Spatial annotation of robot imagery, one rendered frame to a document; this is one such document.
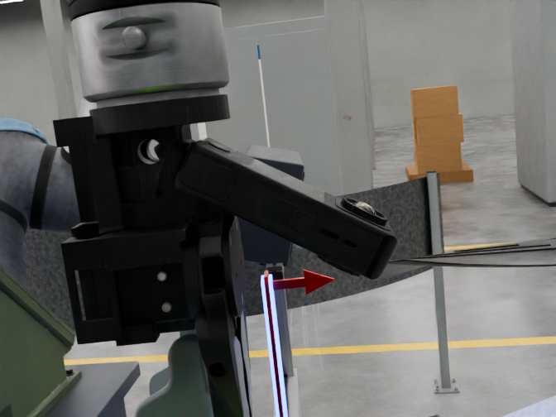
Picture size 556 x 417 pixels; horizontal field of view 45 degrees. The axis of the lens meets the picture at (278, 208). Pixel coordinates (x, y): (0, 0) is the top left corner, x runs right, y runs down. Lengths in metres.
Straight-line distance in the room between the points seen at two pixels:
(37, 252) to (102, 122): 2.37
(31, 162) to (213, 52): 0.60
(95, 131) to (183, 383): 0.14
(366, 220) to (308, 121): 6.38
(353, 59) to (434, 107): 3.91
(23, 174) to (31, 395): 0.27
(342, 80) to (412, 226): 2.32
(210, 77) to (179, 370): 0.15
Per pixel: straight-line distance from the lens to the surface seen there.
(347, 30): 4.97
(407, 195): 2.77
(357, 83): 4.95
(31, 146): 0.93
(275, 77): 6.73
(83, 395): 0.93
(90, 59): 0.33
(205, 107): 0.33
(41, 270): 2.71
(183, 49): 0.32
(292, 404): 1.12
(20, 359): 0.85
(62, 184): 0.90
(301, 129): 6.72
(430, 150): 8.81
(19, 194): 0.90
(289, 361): 1.21
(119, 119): 0.33
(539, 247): 0.65
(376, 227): 0.33
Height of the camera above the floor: 1.35
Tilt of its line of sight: 10 degrees down
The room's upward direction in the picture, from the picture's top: 6 degrees counter-clockwise
